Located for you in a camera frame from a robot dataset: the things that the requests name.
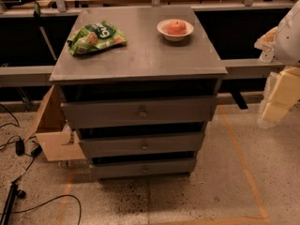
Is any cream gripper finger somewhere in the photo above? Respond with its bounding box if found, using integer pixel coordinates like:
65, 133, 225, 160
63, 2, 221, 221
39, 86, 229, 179
257, 67, 300, 128

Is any red apple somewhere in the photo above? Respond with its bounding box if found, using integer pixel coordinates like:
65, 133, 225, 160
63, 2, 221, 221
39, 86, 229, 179
167, 20, 186, 35

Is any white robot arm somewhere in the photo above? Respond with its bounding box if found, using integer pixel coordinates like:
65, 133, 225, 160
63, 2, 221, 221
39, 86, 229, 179
254, 1, 300, 128

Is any grey drawer cabinet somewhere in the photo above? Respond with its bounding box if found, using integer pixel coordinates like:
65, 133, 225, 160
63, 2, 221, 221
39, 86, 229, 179
50, 7, 226, 166

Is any middle grey drawer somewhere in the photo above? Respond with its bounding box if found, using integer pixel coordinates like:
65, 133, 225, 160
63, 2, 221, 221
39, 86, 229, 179
80, 132, 204, 158

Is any grey drawer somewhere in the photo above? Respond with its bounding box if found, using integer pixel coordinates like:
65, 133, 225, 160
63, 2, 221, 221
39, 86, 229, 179
90, 157, 196, 179
61, 96, 217, 128
80, 132, 204, 158

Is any bottom grey drawer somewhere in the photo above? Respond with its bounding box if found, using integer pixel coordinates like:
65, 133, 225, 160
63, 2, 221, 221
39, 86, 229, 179
90, 157, 196, 179

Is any green snack bag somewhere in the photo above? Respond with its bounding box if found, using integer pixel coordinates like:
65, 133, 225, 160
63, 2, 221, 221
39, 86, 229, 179
67, 21, 128, 55

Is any top grey drawer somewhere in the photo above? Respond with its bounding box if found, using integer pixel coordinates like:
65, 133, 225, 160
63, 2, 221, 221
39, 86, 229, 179
61, 96, 217, 128

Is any cardboard box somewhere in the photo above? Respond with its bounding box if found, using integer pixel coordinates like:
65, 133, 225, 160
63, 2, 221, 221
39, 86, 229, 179
24, 86, 85, 161

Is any black power adapter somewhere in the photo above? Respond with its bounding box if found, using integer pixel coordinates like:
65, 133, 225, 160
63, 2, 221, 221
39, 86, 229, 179
15, 139, 24, 156

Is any black stand leg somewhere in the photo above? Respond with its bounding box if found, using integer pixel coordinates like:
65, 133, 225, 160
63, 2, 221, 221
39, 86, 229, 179
0, 183, 26, 225

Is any grey metal rail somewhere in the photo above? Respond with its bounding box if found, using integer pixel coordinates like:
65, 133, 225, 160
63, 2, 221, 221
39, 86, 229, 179
0, 59, 284, 87

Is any black floor cable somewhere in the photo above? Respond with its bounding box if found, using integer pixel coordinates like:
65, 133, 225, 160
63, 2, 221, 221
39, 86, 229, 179
0, 194, 83, 225

